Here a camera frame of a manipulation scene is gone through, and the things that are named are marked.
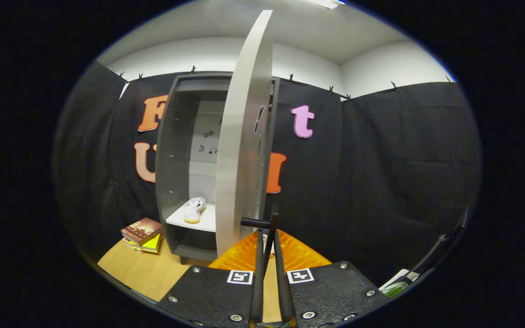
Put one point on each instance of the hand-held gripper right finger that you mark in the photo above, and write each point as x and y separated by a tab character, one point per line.
285	296

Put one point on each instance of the white striped shoe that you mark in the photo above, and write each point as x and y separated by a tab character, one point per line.
194	209

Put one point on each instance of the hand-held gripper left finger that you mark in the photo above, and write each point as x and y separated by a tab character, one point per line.
257	291

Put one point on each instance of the ceiling light panel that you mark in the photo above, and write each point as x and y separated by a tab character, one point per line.
326	3

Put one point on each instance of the yellow book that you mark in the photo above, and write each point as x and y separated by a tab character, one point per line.
153	243

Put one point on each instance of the black backdrop cloth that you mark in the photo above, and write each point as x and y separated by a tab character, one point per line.
381	182

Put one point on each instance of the brown cover book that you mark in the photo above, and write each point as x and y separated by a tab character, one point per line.
141	229

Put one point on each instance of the beige shoe cabinet door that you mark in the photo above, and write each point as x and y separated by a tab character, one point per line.
239	136

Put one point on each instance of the white paper sheets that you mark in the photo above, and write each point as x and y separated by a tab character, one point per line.
397	277

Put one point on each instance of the row of black cloth clips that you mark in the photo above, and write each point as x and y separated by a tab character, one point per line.
193	69

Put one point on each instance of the green object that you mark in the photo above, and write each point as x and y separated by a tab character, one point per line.
394	289

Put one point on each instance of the grey shoe cabinet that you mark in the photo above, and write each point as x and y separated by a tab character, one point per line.
171	159

